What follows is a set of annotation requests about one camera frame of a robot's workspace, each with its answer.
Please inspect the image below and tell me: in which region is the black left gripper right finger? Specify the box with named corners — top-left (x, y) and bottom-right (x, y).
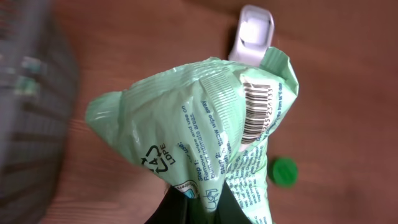
top-left (214, 182), bottom-right (251, 224)

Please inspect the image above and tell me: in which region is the green lid jar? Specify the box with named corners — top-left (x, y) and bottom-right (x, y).
top-left (268, 157), bottom-right (299, 187)

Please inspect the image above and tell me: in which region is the light green wipes packet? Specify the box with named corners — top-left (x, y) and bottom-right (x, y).
top-left (85, 47), bottom-right (299, 223)

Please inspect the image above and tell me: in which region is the grey plastic mesh basket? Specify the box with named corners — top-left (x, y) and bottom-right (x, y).
top-left (1, 0), bottom-right (80, 224)

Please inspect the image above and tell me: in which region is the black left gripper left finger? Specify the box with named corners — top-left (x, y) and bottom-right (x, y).
top-left (145, 187), bottom-right (188, 224)

